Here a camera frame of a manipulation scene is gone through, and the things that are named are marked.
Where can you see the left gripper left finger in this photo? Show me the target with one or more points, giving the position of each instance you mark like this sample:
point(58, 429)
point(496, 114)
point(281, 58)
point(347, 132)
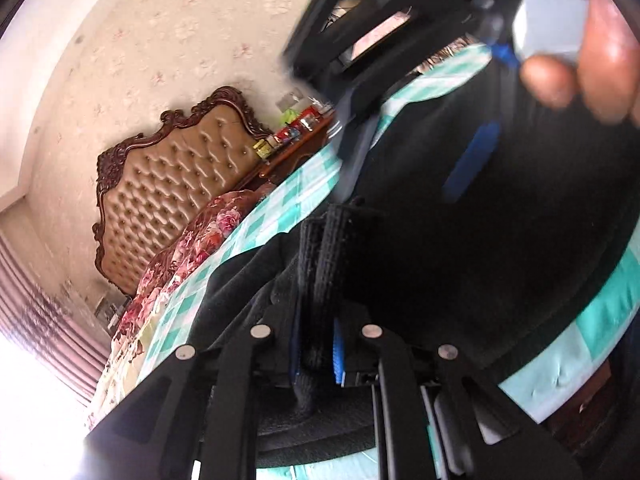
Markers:
point(196, 408)

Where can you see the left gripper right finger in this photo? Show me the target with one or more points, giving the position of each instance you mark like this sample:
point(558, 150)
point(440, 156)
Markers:
point(441, 418)

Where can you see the black fleece pants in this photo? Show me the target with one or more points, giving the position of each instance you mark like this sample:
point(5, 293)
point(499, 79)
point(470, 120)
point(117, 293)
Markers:
point(480, 218)

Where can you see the person's right hand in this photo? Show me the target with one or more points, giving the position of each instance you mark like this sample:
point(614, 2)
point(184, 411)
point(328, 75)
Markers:
point(606, 75)

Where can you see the teal white checkered sheet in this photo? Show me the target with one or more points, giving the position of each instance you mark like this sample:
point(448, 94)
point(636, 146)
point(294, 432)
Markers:
point(606, 332)

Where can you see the green crumpled bag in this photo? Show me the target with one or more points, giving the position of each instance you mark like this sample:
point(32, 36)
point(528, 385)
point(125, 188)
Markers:
point(288, 116)

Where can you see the yellow lidded jar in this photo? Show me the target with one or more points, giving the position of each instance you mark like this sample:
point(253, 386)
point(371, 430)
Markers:
point(263, 149)

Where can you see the carved wooden nightstand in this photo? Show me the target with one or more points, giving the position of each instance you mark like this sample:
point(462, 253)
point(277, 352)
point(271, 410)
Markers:
point(280, 166)

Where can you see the pink striped curtain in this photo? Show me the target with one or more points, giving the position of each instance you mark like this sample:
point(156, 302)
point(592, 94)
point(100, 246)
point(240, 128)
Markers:
point(75, 350)

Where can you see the red floral quilt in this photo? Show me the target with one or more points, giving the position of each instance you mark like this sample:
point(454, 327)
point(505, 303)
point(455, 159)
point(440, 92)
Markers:
point(200, 239)

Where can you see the tufted leather wooden headboard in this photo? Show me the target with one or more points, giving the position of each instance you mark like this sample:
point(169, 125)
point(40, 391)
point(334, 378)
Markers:
point(150, 187)

